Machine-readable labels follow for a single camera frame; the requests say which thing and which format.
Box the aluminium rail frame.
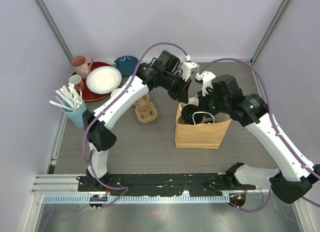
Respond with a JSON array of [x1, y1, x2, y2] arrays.
[[31, 173, 260, 207]]

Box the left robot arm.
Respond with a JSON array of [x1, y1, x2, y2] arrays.
[[82, 51, 199, 191]]

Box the brown paper bag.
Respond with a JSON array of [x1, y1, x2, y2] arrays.
[[174, 103, 232, 149]]

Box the tall pink floral mug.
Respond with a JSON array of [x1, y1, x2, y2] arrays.
[[70, 56, 94, 79]]

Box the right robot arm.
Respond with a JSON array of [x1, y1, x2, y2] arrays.
[[195, 72, 320, 204]]

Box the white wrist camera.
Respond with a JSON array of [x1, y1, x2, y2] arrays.
[[195, 71, 216, 96], [181, 55, 200, 81]]

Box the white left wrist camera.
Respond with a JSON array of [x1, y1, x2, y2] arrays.
[[181, 55, 200, 81]]

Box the white paper plate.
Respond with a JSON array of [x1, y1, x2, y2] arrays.
[[86, 66, 122, 94]]

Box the light blue holder cup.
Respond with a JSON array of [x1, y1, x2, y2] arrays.
[[62, 102, 87, 128]]

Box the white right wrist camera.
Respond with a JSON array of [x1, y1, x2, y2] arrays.
[[195, 71, 216, 96]]

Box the red round tray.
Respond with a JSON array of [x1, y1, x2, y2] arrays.
[[72, 62, 110, 102]]

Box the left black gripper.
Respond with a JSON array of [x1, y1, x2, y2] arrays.
[[161, 72, 192, 104]]

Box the brown pulp cup carrier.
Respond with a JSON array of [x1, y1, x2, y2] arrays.
[[133, 94, 158, 124]]

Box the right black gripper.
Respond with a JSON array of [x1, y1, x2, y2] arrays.
[[197, 86, 230, 119]]

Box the black coffee lid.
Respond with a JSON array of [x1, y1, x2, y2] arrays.
[[181, 104, 203, 125], [202, 118, 215, 124]]

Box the stacked brown paper cups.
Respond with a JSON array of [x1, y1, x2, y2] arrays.
[[110, 88, 121, 100]]

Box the small pink floral mug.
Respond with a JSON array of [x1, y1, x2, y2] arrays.
[[69, 74, 85, 91]]

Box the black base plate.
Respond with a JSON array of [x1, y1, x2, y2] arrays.
[[76, 173, 256, 197]]

